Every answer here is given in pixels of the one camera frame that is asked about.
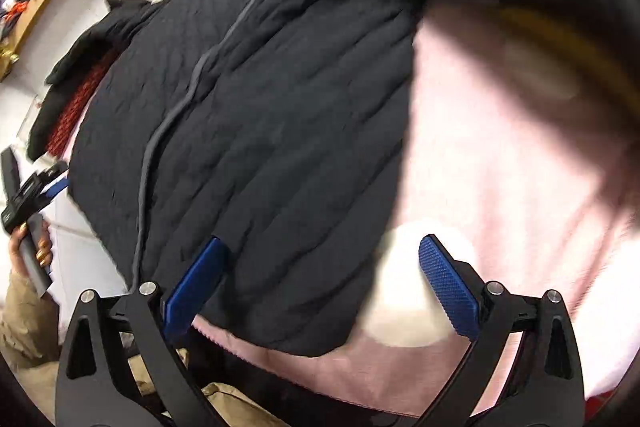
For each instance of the person's left hand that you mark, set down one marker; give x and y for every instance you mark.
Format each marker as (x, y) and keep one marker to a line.
(31, 252)

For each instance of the red patterned cloth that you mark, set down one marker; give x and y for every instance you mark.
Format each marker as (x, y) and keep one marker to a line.
(80, 107)

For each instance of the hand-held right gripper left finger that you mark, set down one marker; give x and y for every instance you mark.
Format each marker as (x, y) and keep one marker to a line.
(196, 283)

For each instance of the pink polka dot blanket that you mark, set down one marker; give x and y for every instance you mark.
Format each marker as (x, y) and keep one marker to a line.
(500, 187)

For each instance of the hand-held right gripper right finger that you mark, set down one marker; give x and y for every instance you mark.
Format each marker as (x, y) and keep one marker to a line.
(446, 282)

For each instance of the beige pants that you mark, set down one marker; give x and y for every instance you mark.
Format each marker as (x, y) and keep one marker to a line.
(235, 399)

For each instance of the black quilted jacket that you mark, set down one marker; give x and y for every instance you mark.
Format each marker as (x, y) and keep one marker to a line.
(275, 107)

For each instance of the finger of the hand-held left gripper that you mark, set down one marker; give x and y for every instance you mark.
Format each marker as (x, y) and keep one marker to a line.
(56, 188)

